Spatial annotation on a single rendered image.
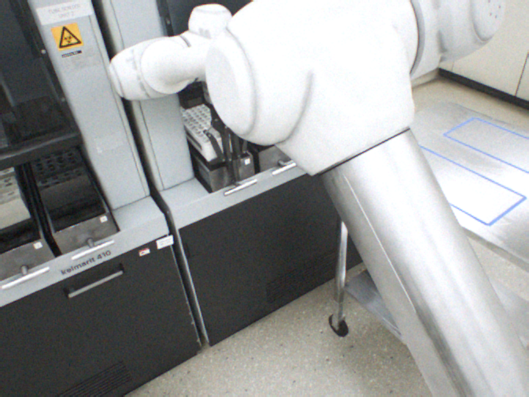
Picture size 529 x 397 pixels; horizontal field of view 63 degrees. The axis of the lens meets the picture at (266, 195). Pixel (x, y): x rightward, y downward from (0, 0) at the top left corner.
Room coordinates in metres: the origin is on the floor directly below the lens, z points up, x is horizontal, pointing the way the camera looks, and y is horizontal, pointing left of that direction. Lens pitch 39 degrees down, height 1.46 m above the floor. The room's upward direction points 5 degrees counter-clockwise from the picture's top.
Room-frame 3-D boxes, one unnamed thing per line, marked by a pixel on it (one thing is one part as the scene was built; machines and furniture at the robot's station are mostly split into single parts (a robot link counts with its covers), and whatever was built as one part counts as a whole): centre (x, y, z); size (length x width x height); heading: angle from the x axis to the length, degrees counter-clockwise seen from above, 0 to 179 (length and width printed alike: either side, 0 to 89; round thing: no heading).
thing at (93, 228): (1.07, 0.59, 0.78); 0.73 x 0.14 x 0.09; 28
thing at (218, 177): (1.26, 0.24, 0.78); 0.73 x 0.14 x 0.09; 28
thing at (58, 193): (0.86, 0.48, 0.85); 0.12 x 0.02 x 0.06; 118
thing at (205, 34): (0.96, 0.09, 1.14); 0.13 x 0.11 x 0.16; 122
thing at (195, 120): (1.14, 0.18, 0.83); 0.30 x 0.10 x 0.06; 28
